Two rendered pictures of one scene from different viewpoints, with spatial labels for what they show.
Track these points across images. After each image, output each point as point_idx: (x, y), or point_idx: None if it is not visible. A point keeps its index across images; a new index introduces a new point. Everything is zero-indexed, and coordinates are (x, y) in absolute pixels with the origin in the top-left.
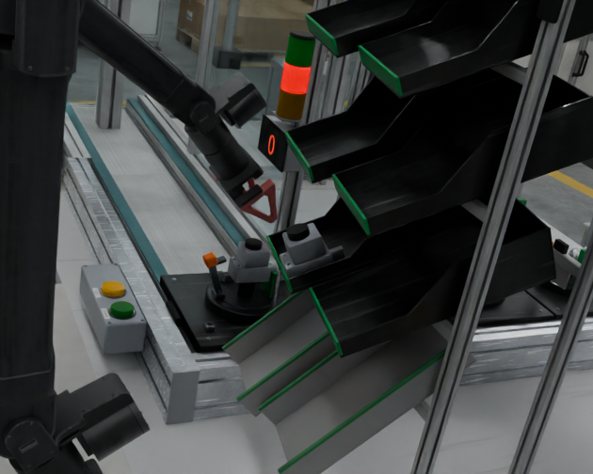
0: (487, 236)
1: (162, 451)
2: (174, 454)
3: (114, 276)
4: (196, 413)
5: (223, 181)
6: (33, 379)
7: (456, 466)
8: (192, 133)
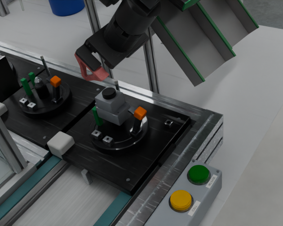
0: None
1: (241, 130)
2: (237, 126)
3: (159, 219)
4: None
5: (135, 44)
6: None
7: (133, 62)
8: (160, 6)
